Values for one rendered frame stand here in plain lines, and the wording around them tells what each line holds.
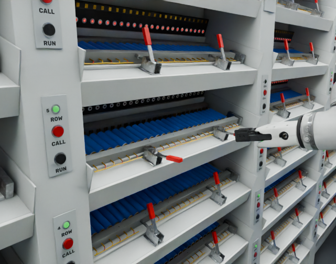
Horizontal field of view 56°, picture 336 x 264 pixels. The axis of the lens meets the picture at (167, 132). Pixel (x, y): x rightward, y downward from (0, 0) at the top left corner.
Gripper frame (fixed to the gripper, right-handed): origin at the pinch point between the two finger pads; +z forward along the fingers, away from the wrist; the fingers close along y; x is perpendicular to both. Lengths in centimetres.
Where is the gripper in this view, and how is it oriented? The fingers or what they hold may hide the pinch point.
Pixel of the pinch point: (244, 134)
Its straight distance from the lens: 85.0
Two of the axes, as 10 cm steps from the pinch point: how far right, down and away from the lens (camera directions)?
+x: -1.6, -9.8, -0.9
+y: 6.7, -1.7, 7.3
